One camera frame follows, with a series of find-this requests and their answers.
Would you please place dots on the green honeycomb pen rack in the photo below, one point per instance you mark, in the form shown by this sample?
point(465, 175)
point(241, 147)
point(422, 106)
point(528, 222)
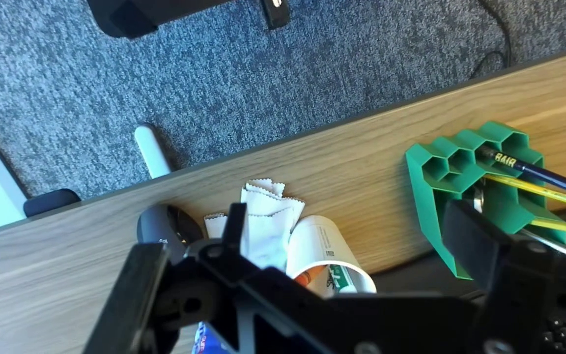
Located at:
point(441, 169)

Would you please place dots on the white crumpled cloth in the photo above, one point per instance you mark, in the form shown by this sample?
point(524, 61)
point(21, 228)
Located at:
point(266, 216)

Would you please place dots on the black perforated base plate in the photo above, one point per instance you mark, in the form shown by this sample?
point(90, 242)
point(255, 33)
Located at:
point(139, 12)

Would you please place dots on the dark blue pen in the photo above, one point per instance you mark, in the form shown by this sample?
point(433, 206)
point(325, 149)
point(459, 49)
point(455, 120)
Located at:
point(546, 171)

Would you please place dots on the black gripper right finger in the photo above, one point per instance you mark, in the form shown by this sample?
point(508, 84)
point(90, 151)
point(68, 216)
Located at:
point(473, 242)

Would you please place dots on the yellow pencil pink eraser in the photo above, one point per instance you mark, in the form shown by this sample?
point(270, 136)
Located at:
point(565, 226)

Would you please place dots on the white paper cup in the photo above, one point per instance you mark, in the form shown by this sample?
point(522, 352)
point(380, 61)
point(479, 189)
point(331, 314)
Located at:
point(325, 242)

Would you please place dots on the blue gum container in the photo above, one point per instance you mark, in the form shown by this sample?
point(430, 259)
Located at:
point(204, 336)

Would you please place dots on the black computer mouse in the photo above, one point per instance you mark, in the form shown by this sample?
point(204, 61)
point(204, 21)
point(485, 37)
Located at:
point(166, 226)

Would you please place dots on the white desk foot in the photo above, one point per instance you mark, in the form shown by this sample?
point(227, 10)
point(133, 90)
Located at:
point(152, 149)

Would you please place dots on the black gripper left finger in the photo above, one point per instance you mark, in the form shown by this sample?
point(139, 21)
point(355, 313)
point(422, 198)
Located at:
point(133, 295)

